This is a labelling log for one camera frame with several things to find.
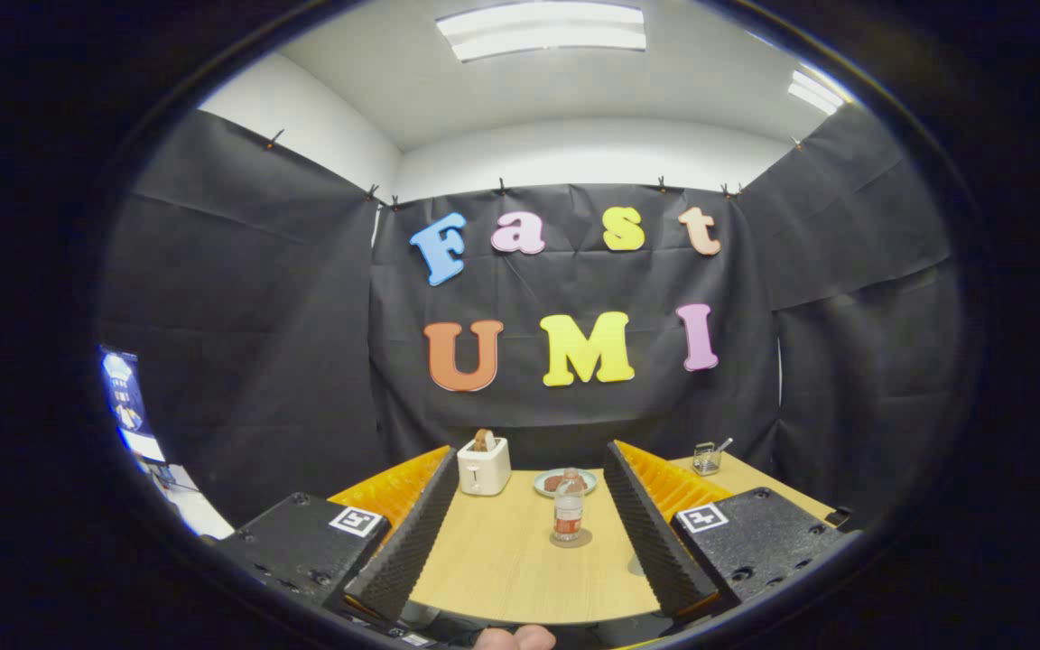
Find wooden table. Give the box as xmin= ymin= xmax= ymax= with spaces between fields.
xmin=407 ymin=450 xmax=839 ymax=626

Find blue printed banner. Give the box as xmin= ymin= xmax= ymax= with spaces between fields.
xmin=98 ymin=346 xmax=166 ymax=463

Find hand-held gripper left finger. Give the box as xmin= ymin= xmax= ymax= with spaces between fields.
xmin=213 ymin=445 xmax=460 ymax=624

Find small ceiling light panel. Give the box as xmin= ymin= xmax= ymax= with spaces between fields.
xmin=788 ymin=70 xmax=846 ymax=116

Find pale blue plate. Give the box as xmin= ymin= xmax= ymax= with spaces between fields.
xmin=534 ymin=468 xmax=599 ymax=498

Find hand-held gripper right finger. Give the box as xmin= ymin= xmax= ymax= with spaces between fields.
xmin=604 ymin=440 xmax=857 ymax=622

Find white toaster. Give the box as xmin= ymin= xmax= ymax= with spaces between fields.
xmin=457 ymin=437 xmax=513 ymax=497

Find black backdrop cloth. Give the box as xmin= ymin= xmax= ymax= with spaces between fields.
xmin=96 ymin=104 xmax=963 ymax=529

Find clear plastic juice bottle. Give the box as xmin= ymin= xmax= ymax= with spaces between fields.
xmin=553 ymin=468 xmax=585 ymax=543

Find long ceiling light panel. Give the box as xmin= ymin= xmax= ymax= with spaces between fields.
xmin=436 ymin=2 xmax=647 ymax=62

